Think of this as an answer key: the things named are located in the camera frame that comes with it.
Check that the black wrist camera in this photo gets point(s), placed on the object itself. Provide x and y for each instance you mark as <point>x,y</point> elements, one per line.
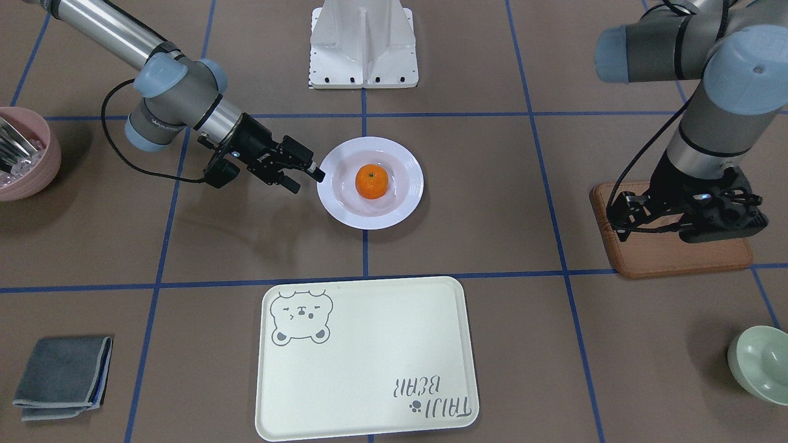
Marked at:
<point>218,171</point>
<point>719,209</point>

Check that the cream bear tray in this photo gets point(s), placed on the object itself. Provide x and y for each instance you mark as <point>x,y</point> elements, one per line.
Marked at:
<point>350,358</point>

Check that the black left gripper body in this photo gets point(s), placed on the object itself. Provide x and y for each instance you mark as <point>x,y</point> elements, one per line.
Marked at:
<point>670,174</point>

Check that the green ceramic bowl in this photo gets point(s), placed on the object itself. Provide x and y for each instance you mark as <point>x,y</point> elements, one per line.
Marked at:
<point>757,358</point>

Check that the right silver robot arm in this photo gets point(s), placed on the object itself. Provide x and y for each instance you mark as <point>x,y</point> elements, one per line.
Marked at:
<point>178,93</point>

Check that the grey folded cloth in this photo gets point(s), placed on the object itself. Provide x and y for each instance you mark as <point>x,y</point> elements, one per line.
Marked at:
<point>64,376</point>

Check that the wooden cutting board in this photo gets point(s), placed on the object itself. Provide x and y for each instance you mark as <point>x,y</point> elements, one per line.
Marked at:
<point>645,255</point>

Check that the orange fruit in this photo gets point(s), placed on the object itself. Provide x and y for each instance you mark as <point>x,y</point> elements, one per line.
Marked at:
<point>371,181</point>

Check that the pink bowl with ice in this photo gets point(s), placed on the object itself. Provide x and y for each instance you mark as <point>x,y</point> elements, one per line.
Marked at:
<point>33,127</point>

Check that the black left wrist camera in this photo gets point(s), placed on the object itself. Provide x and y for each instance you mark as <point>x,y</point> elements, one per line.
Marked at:
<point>719,209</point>

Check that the metal scoop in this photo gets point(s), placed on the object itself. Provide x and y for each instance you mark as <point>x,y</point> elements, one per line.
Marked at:
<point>16,150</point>

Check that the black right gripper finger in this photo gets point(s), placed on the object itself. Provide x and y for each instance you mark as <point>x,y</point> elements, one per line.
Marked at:
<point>299,157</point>
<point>281,179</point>

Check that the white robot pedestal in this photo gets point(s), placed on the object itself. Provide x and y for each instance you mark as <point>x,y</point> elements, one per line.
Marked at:
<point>362,44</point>

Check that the white round plate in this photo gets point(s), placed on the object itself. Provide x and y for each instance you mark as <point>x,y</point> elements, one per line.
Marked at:
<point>340,197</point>

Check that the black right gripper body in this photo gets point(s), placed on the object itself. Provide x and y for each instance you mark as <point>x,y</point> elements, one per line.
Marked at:
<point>252,141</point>

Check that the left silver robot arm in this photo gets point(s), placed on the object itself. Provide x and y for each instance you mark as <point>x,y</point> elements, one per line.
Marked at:
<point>738,57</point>

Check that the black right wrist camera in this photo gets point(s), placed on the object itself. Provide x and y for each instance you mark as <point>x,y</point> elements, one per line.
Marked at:
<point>218,171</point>

